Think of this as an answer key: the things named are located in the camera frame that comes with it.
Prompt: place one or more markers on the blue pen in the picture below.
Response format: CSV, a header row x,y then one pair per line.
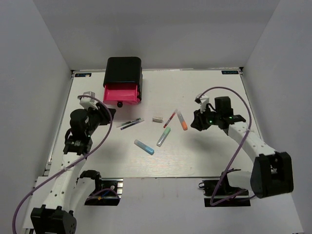
x,y
132,124

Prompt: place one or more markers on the red pen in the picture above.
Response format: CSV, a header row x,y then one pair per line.
x,y
170,118

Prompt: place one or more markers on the blue highlighter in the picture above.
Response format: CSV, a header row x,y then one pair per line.
x,y
144,147

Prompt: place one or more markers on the black drawer cabinet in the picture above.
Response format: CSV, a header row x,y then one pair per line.
x,y
124,70

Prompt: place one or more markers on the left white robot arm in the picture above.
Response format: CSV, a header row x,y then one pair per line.
x,y
71,188

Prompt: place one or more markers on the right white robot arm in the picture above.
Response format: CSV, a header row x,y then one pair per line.
x,y
272,172

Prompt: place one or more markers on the right blue corner label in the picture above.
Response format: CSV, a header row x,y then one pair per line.
x,y
230,72

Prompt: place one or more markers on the blue corner label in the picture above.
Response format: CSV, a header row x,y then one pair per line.
x,y
83,75
230,72

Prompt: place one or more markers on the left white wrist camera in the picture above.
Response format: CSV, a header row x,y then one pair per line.
x,y
87,102

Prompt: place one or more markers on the green highlighter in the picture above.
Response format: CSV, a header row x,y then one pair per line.
x,y
163,136

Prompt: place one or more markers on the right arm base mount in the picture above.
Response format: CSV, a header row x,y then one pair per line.
x,y
224,191

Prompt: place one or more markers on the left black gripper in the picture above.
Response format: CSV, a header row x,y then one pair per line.
x,y
103,112

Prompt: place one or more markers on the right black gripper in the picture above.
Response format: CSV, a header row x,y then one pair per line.
x,y
198,123

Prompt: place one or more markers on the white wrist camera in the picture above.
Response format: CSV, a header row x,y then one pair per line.
x,y
203,101
87,102

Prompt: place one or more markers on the pink top drawer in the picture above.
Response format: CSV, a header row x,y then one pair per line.
x,y
120,94

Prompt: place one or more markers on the orange highlighter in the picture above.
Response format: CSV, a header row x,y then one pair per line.
x,y
182,121

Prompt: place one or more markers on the pink bottom drawer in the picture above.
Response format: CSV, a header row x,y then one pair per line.
x,y
139,99

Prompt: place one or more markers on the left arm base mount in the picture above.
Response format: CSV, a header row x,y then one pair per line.
x,y
107,191

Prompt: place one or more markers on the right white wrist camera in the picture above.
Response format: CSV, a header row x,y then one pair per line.
x,y
203,101

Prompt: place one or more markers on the white eraser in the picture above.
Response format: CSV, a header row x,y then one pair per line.
x,y
157,119

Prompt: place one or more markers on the left blue corner label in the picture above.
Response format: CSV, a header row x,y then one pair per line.
x,y
83,75

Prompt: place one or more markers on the green capped pen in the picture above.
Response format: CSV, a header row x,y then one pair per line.
x,y
128,122

